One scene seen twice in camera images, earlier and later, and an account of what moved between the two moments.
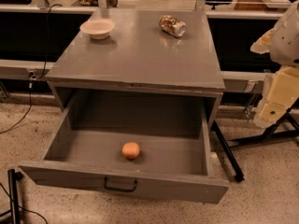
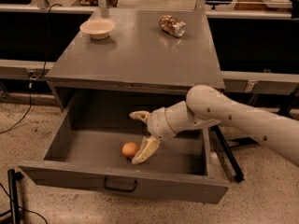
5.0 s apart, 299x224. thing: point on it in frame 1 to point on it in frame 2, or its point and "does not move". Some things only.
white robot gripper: (287, 44) to (158, 122)
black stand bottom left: (12, 178) does not move
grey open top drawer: (155, 143) does not move
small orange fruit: (131, 150) does not move
